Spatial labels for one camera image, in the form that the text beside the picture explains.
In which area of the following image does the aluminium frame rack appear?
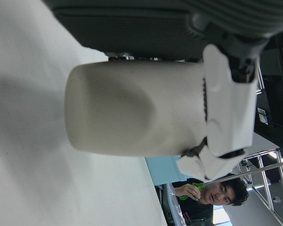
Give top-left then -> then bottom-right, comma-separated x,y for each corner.
240,150 -> 283,226

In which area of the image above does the person in black shirt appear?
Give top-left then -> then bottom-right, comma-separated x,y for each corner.
172,176 -> 250,226

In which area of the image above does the grabber tool green handle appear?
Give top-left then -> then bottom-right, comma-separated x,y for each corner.
179,182 -> 206,202

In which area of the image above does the aluminium profile bar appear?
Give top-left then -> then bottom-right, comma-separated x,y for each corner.
159,183 -> 187,226

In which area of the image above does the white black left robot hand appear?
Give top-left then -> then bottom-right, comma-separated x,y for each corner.
42,0 -> 283,181

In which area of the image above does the beige paper cup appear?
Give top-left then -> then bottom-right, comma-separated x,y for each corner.
64,61 -> 209,157

